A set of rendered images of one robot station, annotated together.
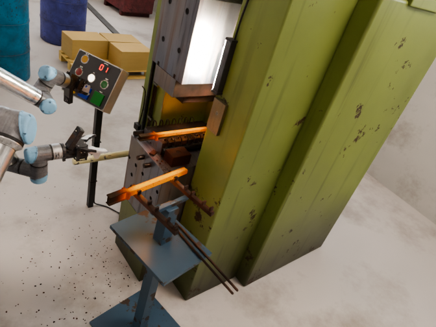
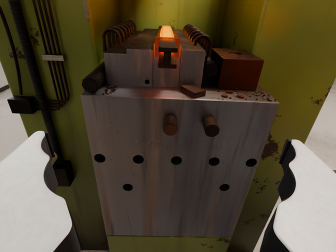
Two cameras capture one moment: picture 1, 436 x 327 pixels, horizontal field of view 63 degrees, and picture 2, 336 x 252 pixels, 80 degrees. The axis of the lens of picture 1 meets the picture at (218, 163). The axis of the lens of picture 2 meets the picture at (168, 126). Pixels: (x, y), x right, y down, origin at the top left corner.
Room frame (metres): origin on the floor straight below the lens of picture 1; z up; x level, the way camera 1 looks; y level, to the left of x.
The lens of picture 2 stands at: (1.41, 0.66, 1.06)
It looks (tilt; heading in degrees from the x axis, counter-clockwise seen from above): 30 degrees down; 315
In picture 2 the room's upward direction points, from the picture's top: 3 degrees clockwise
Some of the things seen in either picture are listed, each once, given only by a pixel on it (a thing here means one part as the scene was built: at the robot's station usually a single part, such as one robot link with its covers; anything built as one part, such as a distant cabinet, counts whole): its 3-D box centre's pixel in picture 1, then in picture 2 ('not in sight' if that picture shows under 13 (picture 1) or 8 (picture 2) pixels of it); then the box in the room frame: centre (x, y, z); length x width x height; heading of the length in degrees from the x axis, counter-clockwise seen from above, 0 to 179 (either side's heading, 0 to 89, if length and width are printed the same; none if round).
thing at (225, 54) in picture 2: (177, 156); (232, 67); (1.65, 0.22, 0.95); 0.12 x 0.09 x 0.07; 137
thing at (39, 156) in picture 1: (38, 154); not in sight; (1.26, 0.79, 0.98); 0.11 x 0.08 x 0.09; 137
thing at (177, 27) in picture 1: (212, 37); not in sight; (1.85, 0.22, 1.56); 0.42 x 0.39 x 0.40; 137
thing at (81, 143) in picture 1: (74, 150); not in sight; (1.38, 0.68, 0.97); 0.12 x 0.08 x 0.09; 137
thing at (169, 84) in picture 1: (196, 79); not in sight; (1.88, 0.25, 1.32); 0.42 x 0.20 x 0.10; 137
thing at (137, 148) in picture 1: (180, 174); (171, 125); (1.85, 0.21, 0.69); 0.56 x 0.38 x 0.45; 137
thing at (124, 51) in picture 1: (108, 55); not in sight; (4.71, 1.92, 0.20); 1.09 x 0.75 x 0.39; 141
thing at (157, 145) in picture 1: (183, 135); (157, 48); (1.88, 0.25, 0.96); 0.42 x 0.20 x 0.09; 137
